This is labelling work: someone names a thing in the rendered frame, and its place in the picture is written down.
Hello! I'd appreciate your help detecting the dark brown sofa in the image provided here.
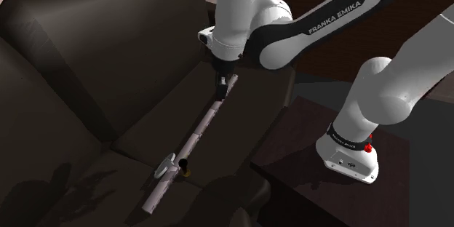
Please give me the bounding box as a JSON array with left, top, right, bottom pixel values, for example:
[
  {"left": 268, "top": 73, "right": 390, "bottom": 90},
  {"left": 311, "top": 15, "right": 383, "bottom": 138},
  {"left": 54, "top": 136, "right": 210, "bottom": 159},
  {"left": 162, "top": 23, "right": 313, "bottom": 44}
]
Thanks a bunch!
[{"left": 0, "top": 0, "right": 298, "bottom": 227}]

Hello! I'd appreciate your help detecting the small black and gold figure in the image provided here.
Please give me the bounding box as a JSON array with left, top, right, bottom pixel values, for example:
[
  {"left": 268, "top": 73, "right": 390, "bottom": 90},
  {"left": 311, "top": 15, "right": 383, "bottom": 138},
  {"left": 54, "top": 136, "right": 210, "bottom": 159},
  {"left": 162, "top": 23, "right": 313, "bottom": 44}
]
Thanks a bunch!
[{"left": 178, "top": 158, "right": 192, "bottom": 178}]

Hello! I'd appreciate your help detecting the small white handle-shaped object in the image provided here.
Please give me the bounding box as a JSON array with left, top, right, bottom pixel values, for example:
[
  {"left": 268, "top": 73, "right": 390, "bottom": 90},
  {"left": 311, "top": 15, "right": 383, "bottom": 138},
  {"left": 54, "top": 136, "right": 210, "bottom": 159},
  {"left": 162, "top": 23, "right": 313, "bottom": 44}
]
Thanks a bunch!
[{"left": 153, "top": 152, "right": 177, "bottom": 180}]

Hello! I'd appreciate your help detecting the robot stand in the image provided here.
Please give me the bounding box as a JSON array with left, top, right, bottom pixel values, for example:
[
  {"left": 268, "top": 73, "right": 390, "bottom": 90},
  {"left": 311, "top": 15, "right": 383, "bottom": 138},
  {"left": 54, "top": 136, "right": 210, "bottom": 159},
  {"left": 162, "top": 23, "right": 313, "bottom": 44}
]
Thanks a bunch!
[{"left": 249, "top": 95, "right": 413, "bottom": 227}]

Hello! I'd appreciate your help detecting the long pale pink bat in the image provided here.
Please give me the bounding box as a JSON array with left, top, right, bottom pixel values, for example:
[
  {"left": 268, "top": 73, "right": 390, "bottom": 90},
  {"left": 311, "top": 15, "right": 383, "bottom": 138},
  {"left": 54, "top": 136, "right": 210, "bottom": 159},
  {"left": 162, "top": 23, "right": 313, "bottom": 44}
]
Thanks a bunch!
[{"left": 141, "top": 73, "right": 239, "bottom": 215}]

